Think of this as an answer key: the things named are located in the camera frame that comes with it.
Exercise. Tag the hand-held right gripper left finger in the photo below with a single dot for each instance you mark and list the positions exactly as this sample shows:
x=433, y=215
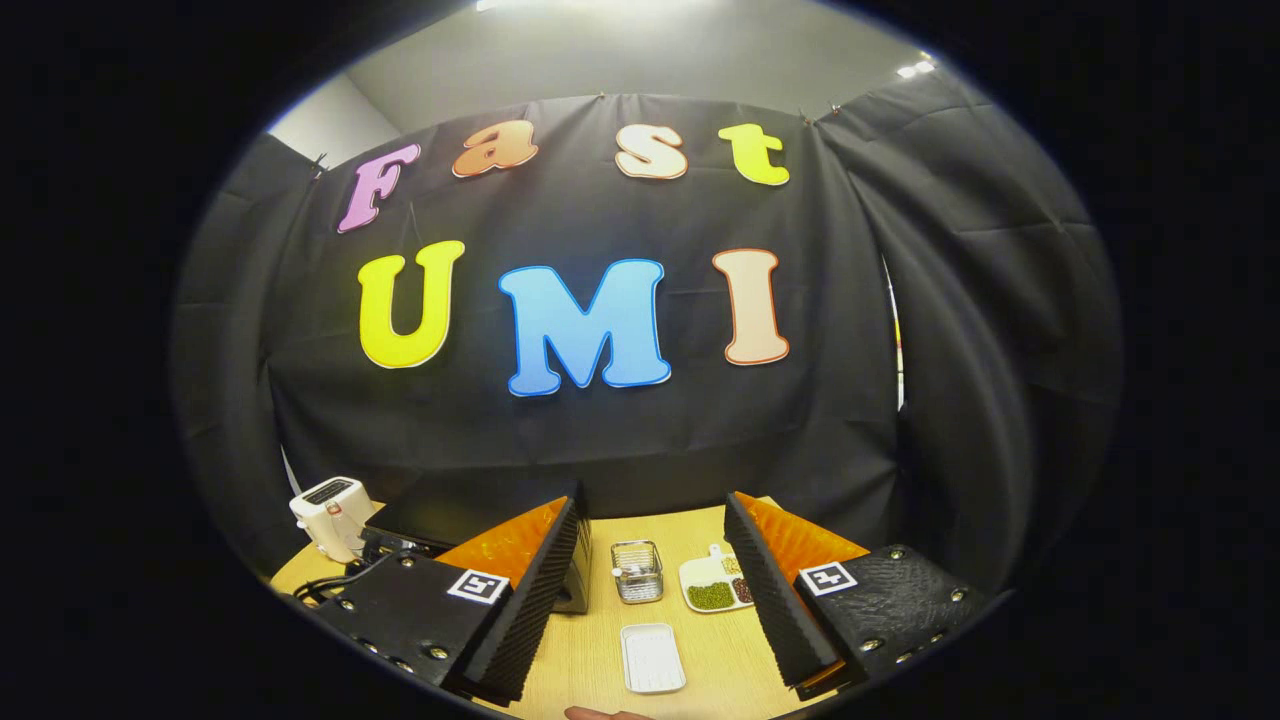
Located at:
x=525, y=620

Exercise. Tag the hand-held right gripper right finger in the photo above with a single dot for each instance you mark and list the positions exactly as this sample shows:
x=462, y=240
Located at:
x=775, y=600

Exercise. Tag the black electric oven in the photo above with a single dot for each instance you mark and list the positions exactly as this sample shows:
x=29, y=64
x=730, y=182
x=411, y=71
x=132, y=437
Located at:
x=450, y=510

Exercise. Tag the white divided bean dish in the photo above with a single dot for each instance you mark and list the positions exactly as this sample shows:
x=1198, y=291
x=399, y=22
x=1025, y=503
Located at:
x=710, y=590

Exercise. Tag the white rectangular tray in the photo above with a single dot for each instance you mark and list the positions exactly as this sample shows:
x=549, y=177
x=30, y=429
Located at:
x=652, y=658

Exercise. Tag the black backdrop cloth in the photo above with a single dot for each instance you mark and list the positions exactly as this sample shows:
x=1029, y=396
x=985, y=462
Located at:
x=600, y=440

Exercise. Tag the white toaster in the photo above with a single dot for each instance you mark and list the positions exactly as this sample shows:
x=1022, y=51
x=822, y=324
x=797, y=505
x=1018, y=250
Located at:
x=328, y=515

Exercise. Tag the ceiling light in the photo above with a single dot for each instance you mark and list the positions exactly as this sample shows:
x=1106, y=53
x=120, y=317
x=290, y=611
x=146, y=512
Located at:
x=915, y=68

